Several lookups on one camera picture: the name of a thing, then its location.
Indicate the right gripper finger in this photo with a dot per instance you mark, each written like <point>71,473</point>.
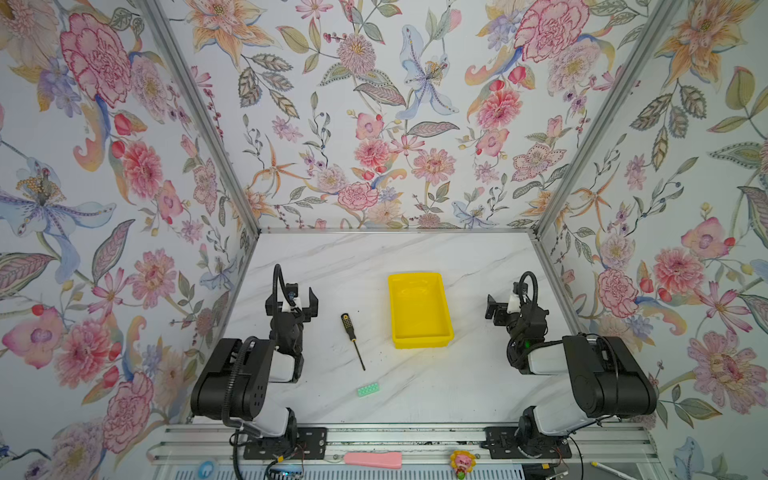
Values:
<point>492,303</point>
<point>496,312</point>

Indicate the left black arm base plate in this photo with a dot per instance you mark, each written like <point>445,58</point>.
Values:
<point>302,443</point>

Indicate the white pen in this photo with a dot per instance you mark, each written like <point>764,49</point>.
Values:
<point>615,472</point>

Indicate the small colourful toy figure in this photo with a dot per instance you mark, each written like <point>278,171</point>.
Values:
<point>462,463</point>

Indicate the small green block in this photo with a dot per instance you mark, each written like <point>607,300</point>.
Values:
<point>368,390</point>

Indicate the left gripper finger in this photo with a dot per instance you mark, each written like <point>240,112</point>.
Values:
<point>271,304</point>
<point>313,304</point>

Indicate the yellow plastic bin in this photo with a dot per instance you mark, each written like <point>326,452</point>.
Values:
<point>420,317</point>

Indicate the blue white round sticker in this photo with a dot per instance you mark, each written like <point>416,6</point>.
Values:
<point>206,470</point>

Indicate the pink flat object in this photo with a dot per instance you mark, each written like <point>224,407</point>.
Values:
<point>387,460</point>

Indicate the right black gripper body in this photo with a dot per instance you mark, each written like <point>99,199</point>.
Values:
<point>501,309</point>

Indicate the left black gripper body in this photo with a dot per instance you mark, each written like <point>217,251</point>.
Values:
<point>291,308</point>

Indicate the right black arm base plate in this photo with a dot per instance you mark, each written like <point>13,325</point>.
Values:
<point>506,442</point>

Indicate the black yellow handled screwdriver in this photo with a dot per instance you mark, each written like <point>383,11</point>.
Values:
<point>349,330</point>

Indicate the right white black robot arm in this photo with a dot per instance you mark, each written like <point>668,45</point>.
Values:
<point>597,378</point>

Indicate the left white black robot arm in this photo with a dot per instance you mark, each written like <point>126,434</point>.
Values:
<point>233,385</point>

